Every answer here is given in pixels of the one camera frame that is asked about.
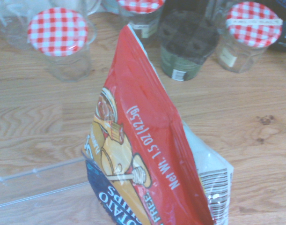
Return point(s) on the glass jar red gingham lid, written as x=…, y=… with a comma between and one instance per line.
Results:
x=252, y=25
x=57, y=32
x=140, y=14

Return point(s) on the black shaker bottle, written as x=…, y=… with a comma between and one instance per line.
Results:
x=185, y=4

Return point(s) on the green cup dark lid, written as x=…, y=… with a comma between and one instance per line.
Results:
x=188, y=44

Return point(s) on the clear glass tumbler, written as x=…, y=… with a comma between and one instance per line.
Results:
x=217, y=14

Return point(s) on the red potato chip bag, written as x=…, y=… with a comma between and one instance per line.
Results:
x=161, y=145

